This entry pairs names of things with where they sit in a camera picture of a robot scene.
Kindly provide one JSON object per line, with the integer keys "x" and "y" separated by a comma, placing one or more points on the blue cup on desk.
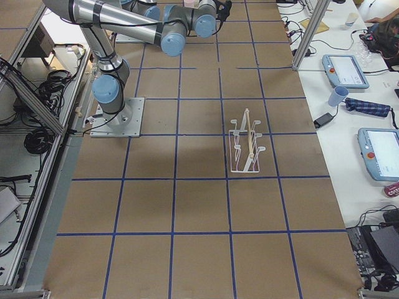
{"x": 338, "y": 95}

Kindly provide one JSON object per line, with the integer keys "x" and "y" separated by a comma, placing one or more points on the black power adapter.
{"x": 323, "y": 120}

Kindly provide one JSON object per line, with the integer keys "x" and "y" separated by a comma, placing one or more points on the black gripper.
{"x": 225, "y": 7}

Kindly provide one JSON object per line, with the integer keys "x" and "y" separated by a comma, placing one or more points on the white wire cup rack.
{"x": 244, "y": 151}

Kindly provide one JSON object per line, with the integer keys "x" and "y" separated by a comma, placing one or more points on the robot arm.
{"x": 112, "y": 28}

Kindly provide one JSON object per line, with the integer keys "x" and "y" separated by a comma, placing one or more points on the aluminium frame post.
{"x": 315, "y": 19}

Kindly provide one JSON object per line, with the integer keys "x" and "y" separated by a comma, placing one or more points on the teach pendant tablet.
{"x": 344, "y": 70}

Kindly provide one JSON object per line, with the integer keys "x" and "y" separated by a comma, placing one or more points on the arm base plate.
{"x": 126, "y": 124}

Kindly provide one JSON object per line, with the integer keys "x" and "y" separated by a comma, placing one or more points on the blue checked umbrella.
{"x": 369, "y": 108}

